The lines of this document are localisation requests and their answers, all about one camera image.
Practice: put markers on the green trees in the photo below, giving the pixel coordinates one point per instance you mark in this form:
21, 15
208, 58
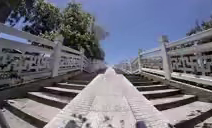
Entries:
70, 23
207, 25

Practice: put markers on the robot's own part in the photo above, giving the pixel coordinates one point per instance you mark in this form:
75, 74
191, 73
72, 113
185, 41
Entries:
70, 125
141, 124

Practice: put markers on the grey stone ramp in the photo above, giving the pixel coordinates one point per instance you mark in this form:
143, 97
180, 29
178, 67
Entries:
109, 96

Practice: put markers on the white stone railing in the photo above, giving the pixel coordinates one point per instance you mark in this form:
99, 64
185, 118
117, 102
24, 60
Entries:
165, 60
56, 56

